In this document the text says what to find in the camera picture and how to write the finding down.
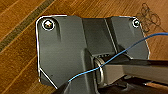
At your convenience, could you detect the grey robot torso link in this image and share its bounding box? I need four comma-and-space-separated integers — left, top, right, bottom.
91, 53, 168, 94

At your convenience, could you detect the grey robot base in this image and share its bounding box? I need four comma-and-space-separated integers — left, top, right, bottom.
34, 14, 151, 94

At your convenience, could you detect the thin blue cable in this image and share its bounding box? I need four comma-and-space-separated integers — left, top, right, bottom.
67, 31, 168, 84

